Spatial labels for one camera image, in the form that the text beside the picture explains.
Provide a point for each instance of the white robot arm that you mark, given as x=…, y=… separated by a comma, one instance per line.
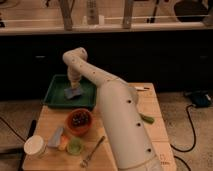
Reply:
x=117, y=102

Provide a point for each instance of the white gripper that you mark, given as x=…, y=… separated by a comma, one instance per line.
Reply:
x=74, y=80

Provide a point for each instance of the grey blue cloth piece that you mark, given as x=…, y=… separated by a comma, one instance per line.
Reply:
x=54, y=141

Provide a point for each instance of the green plastic tray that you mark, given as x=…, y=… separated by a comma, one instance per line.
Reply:
x=55, y=96

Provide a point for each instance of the small green cup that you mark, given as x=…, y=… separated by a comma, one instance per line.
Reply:
x=74, y=146

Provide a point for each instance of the orange toy piece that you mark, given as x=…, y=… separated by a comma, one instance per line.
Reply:
x=63, y=143

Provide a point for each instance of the orange bowl with grapes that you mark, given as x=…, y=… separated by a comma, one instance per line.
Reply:
x=79, y=121

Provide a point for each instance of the white marker pen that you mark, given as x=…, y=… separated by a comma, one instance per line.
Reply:
x=142, y=88

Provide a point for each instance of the blue sponge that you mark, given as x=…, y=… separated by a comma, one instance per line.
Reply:
x=71, y=93

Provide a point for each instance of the green toy vegetable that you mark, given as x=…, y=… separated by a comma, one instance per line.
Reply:
x=147, y=119

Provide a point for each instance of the blue black device on floor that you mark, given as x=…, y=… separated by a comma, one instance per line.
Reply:
x=199, y=99

